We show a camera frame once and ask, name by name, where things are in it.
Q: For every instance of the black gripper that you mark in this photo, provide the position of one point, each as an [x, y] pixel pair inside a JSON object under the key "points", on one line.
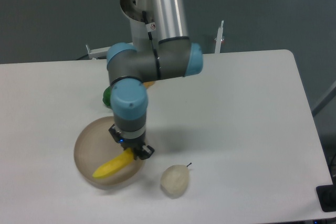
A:
{"points": [[133, 140]]}

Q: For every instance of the yellow banana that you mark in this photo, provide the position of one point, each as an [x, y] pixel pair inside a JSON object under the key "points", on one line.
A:
{"points": [[115, 165]]}

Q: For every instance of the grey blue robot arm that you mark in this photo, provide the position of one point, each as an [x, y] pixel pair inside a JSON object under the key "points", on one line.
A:
{"points": [[167, 53]]}

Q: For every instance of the beige round plate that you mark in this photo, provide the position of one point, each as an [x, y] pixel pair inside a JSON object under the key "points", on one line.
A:
{"points": [[94, 147]]}

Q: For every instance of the green bell pepper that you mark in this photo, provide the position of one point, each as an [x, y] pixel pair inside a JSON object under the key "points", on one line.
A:
{"points": [[106, 97]]}

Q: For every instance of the white pear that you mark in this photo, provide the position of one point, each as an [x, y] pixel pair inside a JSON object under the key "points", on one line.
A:
{"points": [[175, 179]]}

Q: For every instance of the orange bread roll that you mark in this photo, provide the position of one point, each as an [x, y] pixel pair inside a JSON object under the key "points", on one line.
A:
{"points": [[148, 84]]}

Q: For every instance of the black device at edge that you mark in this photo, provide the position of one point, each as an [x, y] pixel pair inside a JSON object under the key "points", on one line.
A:
{"points": [[326, 196]]}

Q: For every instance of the grey table leg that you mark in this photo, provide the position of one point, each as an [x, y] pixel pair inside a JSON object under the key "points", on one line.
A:
{"points": [[324, 100]]}

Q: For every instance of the white metal frame bracket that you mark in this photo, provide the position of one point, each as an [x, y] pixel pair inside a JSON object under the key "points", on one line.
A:
{"points": [[99, 53]]}

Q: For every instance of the white upright post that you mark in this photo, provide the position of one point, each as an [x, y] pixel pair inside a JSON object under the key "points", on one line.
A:
{"points": [[219, 38]]}

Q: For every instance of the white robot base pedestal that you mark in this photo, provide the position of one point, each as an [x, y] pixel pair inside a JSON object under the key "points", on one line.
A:
{"points": [[141, 18]]}

